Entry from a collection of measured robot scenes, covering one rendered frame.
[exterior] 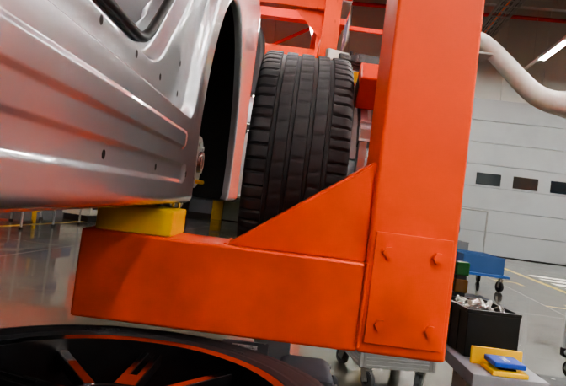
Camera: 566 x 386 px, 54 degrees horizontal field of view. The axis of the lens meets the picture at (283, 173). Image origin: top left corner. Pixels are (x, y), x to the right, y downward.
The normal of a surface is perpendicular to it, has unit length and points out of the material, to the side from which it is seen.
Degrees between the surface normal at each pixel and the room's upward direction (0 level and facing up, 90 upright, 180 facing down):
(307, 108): 65
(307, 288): 90
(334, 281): 90
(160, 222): 90
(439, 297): 90
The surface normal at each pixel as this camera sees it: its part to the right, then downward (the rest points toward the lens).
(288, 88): 0.07, -0.58
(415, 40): 0.00, -0.04
